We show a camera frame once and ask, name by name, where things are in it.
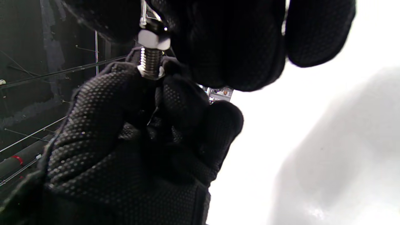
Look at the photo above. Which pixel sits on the person's right hand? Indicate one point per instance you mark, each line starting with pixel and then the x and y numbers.
pixel 109 150

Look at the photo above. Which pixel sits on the silver screw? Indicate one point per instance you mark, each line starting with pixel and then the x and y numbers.
pixel 150 61

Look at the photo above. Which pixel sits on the grey tube with red band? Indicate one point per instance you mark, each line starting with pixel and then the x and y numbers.
pixel 18 159

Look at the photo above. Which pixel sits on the person's left hand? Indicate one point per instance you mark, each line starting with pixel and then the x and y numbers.
pixel 231 40

